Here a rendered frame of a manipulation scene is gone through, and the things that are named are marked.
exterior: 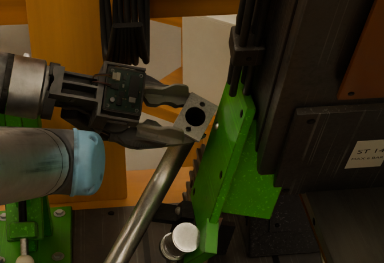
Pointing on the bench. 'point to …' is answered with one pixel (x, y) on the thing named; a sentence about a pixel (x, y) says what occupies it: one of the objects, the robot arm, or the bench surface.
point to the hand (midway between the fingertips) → (195, 121)
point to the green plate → (232, 166)
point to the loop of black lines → (127, 46)
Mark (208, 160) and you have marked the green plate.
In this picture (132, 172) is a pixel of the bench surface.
